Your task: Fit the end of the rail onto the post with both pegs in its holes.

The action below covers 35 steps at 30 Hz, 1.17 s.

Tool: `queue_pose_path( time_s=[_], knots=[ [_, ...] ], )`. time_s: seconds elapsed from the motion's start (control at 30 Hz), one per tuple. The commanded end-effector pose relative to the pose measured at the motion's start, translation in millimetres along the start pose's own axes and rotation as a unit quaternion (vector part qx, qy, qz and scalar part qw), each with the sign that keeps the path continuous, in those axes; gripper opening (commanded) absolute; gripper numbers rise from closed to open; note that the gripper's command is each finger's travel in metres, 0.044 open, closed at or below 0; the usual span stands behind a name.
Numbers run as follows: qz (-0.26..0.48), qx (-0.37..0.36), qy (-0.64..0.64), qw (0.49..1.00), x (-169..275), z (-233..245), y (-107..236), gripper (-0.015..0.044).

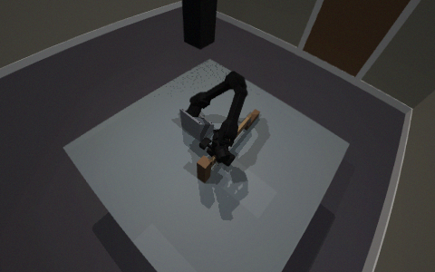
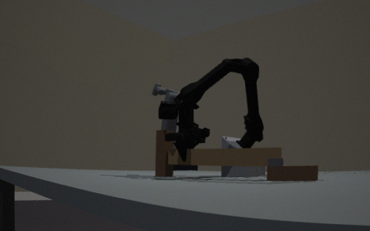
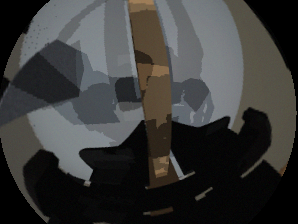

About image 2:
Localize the long brown wooden rail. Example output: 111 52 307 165
168 147 281 166

